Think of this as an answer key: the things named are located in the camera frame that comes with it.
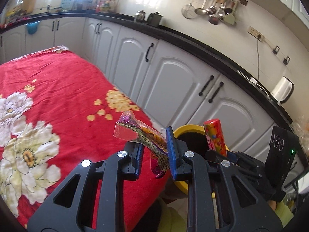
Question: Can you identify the red cylindrical can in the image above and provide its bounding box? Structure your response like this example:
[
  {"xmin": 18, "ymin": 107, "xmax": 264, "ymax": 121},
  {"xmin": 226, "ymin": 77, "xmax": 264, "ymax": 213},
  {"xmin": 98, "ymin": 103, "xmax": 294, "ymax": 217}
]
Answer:
[{"xmin": 203, "ymin": 118, "xmax": 227, "ymax": 157}]

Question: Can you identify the gold purple snack wrapper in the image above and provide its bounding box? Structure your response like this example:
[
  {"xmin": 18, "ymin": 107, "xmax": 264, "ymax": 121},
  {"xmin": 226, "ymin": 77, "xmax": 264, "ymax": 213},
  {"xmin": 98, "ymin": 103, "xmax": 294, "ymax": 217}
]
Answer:
[{"xmin": 114, "ymin": 111, "xmax": 170, "ymax": 179}]

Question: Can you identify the green sleeved right forearm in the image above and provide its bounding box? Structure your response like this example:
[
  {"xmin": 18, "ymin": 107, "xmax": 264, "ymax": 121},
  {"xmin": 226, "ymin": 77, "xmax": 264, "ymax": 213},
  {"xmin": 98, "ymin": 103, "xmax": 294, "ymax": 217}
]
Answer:
[{"xmin": 275, "ymin": 201, "xmax": 294, "ymax": 227}]

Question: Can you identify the yellow rimmed trash bin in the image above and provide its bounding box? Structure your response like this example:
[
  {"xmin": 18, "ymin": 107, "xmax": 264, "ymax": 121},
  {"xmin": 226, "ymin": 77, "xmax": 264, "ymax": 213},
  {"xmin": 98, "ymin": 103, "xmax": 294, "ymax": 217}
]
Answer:
[{"xmin": 166, "ymin": 124, "xmax": 216, "ymax": 195}]

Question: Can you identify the black kitchen countertop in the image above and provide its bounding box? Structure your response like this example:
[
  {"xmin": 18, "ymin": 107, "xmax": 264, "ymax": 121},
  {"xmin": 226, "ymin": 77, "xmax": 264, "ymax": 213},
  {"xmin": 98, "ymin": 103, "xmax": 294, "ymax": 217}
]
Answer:
[{"xmin": 1, "ymin": 11, "xmax": 293, "ymax": 128}]

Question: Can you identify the right hand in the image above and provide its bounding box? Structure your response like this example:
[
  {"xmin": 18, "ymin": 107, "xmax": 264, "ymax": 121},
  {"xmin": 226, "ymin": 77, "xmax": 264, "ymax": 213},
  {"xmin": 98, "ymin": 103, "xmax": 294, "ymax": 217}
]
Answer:
[{"xmin": 267, "ymin": 200, "xmax": 277, "ymax": 211}]

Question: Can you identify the white electric kettle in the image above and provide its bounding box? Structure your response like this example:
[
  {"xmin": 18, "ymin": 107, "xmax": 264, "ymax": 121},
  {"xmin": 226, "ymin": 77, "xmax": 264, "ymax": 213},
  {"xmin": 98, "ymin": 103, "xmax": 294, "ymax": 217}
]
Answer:
[{"xmin": 271, "ymin": 76, "xmax": 294, "ymax": 106}]

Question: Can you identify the red floral tablecloth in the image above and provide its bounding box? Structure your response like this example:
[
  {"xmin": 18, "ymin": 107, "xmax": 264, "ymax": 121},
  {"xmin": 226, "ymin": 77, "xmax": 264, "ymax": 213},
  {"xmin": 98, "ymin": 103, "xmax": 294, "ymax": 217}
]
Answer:
[{"xmin": 1, "ymin": 46, "xmax": 171, "ymax": 231}]

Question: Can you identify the steel ladle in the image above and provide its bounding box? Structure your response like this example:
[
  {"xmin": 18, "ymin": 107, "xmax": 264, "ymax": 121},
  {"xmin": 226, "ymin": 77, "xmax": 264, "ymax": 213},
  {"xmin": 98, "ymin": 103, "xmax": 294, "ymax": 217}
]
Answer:
[{"xmin": 194, "ymin": 0, "xmax": 207, "ymax": 16}]

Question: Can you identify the dark green pot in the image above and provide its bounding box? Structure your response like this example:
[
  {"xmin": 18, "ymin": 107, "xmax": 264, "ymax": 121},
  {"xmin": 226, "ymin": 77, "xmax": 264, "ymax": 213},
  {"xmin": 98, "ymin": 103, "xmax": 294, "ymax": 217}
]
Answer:
[{"xmin": 146, "ymin": 12, "xmax": 163, "ymax": 27}]

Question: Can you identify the steel kettle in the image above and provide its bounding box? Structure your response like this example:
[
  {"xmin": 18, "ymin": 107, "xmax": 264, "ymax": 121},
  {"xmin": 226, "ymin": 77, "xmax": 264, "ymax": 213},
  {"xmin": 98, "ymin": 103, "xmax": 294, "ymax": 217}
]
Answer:
[{"xmin": 134, "ymin": 10, "xmax": 146, "ymax": 23}]

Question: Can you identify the blue hanging basket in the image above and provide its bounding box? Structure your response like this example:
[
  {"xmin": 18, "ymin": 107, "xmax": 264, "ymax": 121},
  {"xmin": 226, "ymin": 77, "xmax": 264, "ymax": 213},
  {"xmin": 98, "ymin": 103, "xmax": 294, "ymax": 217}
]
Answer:
[{"xmin": 26, "ymin": 21, "xmax": 40, "ymax": 35}]

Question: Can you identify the wall power socket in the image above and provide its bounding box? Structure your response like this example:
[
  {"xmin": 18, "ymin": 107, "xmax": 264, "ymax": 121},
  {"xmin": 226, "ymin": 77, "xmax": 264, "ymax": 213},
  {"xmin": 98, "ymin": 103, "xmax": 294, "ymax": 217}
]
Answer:
[{"xmin": 247, "ymin": 26, "xmax": 264, "ymax": 42}]

